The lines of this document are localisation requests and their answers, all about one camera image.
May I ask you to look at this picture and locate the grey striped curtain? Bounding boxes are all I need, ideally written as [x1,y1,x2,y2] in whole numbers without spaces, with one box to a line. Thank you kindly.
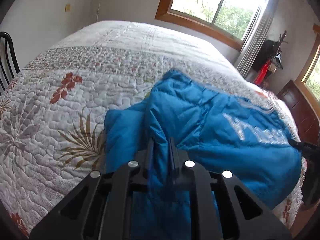
[234,0,279,78]

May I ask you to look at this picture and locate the wooden coat rack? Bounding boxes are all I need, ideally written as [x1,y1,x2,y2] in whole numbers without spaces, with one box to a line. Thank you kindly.
[276,30,287,54]

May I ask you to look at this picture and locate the dark clothes on rack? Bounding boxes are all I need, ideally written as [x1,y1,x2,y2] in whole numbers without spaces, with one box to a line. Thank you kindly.
[252,40,283,73]

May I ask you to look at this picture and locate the floral quilted bedspread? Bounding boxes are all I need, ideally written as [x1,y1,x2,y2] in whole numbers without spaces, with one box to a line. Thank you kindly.
[1,21,299,237]

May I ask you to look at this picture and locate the large wooden framed window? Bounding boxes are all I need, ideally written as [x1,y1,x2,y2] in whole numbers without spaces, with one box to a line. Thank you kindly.
[155,0,265,51]

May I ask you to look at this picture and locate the blue puffer jacket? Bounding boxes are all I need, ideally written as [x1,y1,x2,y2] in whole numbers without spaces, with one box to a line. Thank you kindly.
[105,69,302,239]

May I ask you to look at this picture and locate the red hanging garment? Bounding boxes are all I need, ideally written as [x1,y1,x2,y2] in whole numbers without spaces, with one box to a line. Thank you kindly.
[254,59,271,86]

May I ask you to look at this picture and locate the yellow wall switch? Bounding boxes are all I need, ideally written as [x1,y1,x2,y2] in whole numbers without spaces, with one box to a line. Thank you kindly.
[65,3,71,12]

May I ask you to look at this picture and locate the dark wooden headboard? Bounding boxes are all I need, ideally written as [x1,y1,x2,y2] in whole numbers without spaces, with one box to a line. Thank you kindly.
[277,80,319,145]

